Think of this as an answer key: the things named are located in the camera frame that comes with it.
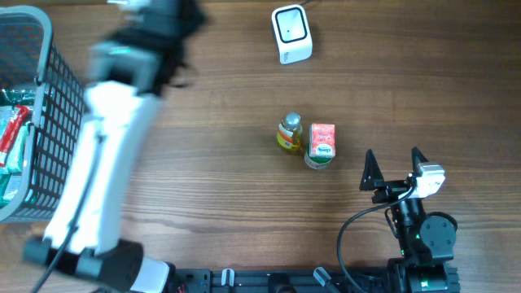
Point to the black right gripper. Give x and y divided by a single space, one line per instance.
389 188

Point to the red white juice carton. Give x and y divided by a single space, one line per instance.
322 140

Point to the yellow oil bottle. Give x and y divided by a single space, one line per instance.
290 131

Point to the red white tube package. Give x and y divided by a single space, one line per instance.
17 116

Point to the green 3M gloves package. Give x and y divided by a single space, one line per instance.
10 183

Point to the teal white pouch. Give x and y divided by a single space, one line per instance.
15 158

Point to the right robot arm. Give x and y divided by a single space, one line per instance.
426 239

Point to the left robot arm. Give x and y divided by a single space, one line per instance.
128 71

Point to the white barcode scanner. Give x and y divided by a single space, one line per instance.
292 34

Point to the green lid white jar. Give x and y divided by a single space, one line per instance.
317 163

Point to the grey plastic mesh basket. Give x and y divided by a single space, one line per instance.
29 56

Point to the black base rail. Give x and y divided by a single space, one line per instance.
372 279

